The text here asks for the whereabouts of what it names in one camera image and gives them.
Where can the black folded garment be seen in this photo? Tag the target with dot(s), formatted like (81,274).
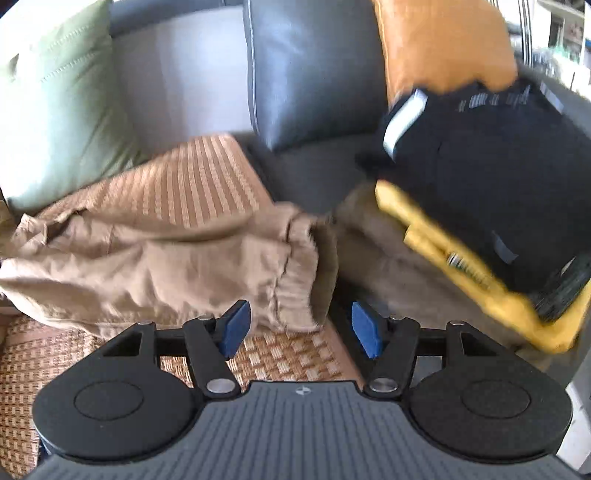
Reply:
(498,175)

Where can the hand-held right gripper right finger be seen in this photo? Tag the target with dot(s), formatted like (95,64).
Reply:
(367,330)

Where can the dark grey leather cushion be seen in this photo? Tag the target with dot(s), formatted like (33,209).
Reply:
(314,69)

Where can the brown woven seat mat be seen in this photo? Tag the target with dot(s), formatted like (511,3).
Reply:
(198,175)

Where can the yellow folded garment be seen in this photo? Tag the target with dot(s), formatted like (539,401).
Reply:
(461,258)

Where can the khaki cargo pants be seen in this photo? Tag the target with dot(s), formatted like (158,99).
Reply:
(161,267)

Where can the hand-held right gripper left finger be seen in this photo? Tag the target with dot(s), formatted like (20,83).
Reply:
(235,327)

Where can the dark grey leather sofa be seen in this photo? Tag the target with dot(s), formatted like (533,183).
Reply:
(304,180)

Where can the orange leather cushion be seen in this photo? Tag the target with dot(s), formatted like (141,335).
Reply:
(438,41)

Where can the brown folded garment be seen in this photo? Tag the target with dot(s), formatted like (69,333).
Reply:
(392,258)

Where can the green leather cushion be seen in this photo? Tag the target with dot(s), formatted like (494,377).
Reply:
(60,101)

